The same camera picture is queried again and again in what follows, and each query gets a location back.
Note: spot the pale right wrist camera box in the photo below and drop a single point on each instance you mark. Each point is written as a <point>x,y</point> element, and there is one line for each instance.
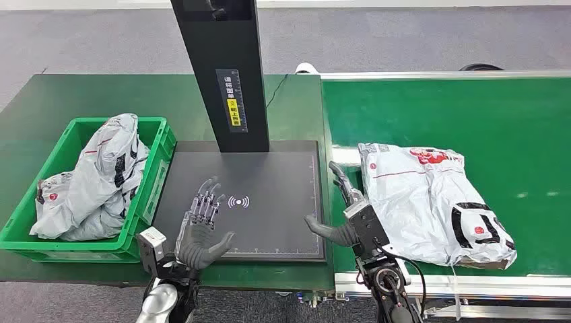
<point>370,232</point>

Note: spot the aluminium conveyor frame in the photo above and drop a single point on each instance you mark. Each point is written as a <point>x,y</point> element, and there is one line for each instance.
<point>490,286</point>

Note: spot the crumpled white courier bag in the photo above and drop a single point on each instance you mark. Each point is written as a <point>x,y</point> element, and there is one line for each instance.
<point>98,178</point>

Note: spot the small metal connector cluster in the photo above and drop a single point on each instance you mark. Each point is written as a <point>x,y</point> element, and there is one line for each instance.
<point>312,298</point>

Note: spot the dark green table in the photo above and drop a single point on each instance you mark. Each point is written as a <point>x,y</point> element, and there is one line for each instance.
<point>44,98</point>

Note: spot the white courier package red print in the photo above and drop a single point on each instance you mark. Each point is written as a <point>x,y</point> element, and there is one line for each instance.
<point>424,200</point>

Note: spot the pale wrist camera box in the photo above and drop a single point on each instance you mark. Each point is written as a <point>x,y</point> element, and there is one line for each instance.
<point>370,232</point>
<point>151,245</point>

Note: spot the small white round object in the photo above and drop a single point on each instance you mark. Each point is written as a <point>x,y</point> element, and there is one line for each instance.
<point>307,68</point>

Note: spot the black curved floor object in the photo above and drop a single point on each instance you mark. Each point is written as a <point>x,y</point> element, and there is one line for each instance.
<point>481,67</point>

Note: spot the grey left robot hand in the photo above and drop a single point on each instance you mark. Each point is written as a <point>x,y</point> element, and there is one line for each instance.
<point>198,245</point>

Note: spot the green plastic crate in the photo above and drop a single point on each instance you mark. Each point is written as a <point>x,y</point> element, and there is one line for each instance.
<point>67,252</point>

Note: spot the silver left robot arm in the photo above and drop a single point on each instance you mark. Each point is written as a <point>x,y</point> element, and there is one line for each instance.
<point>158,303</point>

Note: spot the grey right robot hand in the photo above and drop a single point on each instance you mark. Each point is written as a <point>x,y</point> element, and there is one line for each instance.
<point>343,236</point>

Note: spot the green conveyor belt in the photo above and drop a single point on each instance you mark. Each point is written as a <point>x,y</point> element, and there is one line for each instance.
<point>446,111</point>

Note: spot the black inbound scanner machine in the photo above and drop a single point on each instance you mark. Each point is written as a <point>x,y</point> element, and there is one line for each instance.
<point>223,44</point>

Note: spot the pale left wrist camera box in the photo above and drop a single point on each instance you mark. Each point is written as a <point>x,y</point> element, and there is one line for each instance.
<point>151,245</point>

